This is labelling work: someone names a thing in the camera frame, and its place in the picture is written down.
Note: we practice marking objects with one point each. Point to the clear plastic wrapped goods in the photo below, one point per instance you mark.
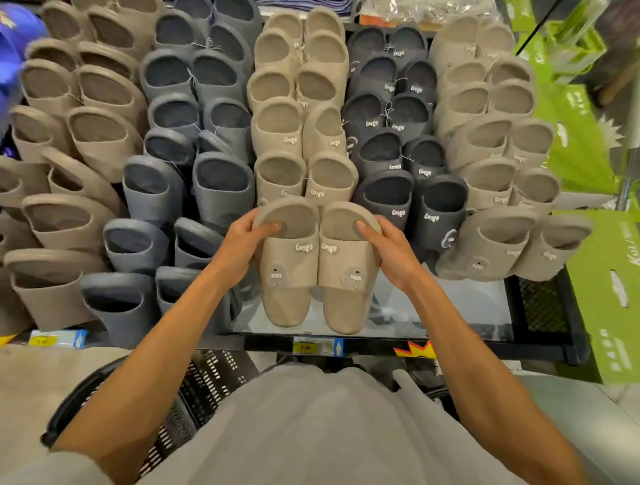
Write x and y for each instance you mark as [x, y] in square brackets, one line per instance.
[430, 12]

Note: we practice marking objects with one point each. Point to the person's right hand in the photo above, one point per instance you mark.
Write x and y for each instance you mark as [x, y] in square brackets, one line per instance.
[397, 260]

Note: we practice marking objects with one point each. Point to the person's left forearm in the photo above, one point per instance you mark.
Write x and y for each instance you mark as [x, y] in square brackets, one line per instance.
[135, 380]

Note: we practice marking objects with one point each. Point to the stack of navy folded textiles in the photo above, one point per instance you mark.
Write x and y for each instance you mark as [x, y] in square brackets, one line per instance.
[305, 6]

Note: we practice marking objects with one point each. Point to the column of pale cream slippers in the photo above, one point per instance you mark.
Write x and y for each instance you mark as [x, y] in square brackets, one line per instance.
[480, 105]

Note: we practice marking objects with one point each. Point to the green cardboard box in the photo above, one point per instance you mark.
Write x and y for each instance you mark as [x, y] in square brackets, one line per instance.
[520, 17]
[575, 140]
[605, 300]

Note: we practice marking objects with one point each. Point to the beige logo rubber slipper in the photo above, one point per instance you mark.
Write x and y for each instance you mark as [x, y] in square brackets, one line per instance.
[550, 250]
[485, 245]
[350, 280]

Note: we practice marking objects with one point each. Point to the column of black slippers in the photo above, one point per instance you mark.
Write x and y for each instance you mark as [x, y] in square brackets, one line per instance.
[380, 100]

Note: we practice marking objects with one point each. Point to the display of blue cartoon slides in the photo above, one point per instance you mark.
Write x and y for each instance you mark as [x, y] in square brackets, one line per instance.
[20, 45]

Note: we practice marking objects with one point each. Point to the black slipper display shelf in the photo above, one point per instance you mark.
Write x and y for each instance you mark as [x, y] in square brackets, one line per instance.
[450, 300]

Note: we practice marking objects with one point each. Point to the yellow starburst price sticker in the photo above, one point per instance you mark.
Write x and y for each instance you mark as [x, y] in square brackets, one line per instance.
[415, 351]

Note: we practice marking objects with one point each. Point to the column of grey slippers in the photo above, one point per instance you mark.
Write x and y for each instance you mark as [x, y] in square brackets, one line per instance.
[170, 75]

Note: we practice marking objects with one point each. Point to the person's light grey shirt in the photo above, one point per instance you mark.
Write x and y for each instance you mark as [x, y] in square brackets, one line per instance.
[310, 429]

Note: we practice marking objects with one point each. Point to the grey rubber slipper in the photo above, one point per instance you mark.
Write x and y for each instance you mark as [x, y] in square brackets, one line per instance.
[152, 190]
[175, 290]
[117, 310]
[225, 195]
[197, 245]
[135, 250]

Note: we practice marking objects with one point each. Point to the column of beige slippers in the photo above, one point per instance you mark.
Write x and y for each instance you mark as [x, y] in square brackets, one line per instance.
[280, 125]

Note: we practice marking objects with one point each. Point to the black logo rubber slipper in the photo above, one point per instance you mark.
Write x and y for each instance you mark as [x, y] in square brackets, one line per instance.
[440, 215]
[385, 200]

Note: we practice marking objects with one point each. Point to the person's left hand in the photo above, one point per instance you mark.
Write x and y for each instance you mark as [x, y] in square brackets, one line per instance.
[237, 255]

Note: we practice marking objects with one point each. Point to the green white mop bucket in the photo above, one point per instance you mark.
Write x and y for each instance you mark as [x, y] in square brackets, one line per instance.
[575, 45]

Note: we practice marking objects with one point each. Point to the display of taupe slides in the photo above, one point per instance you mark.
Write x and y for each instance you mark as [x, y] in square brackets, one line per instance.
[105, 85]

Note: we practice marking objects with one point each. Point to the person's right forearm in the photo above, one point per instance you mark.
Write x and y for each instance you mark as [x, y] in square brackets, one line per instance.
[500, 389]

